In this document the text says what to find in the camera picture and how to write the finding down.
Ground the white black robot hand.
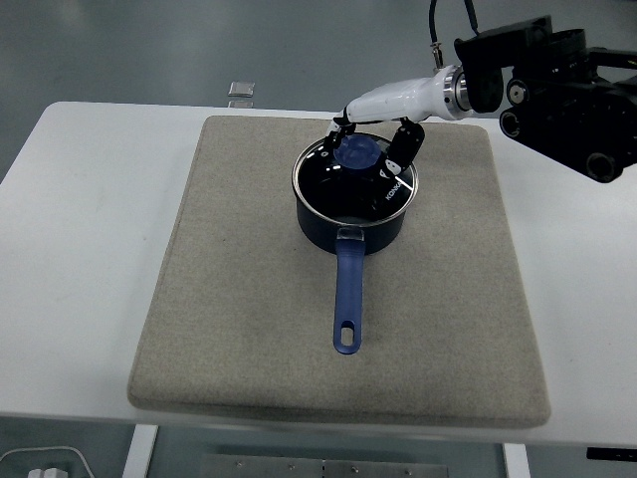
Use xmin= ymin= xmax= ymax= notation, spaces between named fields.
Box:
xmin=320 ymin=69 xmax=449 ymax=180

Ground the glass pot lid blue knob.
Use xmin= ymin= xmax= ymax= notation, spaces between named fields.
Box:
xmin=291 ymin=132 xmax=418 ymax=226

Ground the beige fabric table mat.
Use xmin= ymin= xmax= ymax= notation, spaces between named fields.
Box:
xmin=126 ymin=115 xmax=552 ymax=430

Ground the grey metal plate with screws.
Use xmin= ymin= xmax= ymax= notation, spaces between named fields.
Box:
xmin=201 ymin=453 xmax=449 ymax=478

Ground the white table leg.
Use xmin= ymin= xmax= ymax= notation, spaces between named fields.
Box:
xmin=121 ymin=424 xmax=160 ymax=478
xmin=502 ymin=442 xmax=531 ymax=478

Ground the black flat bar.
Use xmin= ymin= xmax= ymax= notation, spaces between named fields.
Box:
xmin=585 ymin=446 xmax=637 ymax=461

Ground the dark pot with blue handle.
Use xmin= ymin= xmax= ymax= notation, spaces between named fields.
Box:
xmin=295 ymin=191 xmax=407 ymax=357

